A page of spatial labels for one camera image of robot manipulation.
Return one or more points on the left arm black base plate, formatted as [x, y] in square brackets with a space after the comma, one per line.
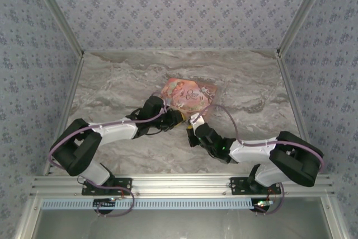
[124, 184]

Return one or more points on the grey metal shelf panel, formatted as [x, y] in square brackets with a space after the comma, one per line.
[181, 225]

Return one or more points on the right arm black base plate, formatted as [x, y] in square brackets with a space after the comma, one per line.
[237, 185]

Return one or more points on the pink decorated tin box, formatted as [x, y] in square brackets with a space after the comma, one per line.
[193, 96]

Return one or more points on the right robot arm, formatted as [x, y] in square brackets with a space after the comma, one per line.
[251, 149]

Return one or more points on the aluminium frame leg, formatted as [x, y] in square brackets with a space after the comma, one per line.
[28, 219]
[332, 219]

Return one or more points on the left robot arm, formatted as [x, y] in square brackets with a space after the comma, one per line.
[112, 131]

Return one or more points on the aluminium side rail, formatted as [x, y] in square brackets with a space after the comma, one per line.
[66, 110]
[293, 96]

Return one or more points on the aluminium front rail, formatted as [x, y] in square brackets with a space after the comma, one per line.
[181, 185]

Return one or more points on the small controller board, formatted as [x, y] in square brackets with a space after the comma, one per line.
[104, 202]
[263, 204]

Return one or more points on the aluminium frame post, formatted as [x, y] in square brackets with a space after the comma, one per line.
[58, 12]
[304, 12]

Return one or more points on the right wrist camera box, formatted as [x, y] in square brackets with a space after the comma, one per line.
[196, 120]

